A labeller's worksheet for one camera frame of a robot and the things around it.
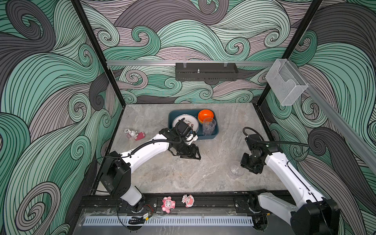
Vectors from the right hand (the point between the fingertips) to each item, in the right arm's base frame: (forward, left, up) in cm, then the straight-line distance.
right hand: (244, 167), depth 78 cm
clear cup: (+29, +17, -1) cm, 34 cm away
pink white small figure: (-16, +30, -5) cm, 35 cm away
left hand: (+2, +26, +6) cm, 27 cm away
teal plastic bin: (+41, +43, -3) cm, 59 cm away
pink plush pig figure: (-18, +41, -4) cm, 45 cm away
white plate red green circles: (+37, +29, -5) cm, 47 cm away
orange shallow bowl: (+39, +19, -1) cm, 44 cm away
